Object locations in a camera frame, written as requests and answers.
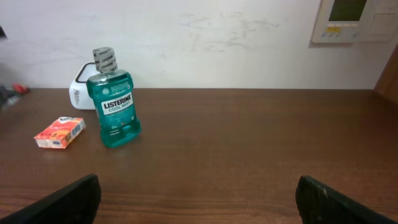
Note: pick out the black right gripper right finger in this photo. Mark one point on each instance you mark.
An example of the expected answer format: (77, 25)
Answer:
(319, 203)

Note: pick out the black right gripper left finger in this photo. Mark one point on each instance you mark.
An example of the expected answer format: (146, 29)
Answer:
(77, 202)

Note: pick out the small orange snack box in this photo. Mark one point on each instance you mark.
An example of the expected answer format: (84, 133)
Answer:
(60, 133)

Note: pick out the green Listerine mouthwash bottle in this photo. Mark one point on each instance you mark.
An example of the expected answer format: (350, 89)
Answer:
(111, 90)

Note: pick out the white barcode scanner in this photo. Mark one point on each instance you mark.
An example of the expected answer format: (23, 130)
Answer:
(78, 92)

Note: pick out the beige wall control panel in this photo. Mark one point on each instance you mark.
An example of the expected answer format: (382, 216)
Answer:
(352, 21)

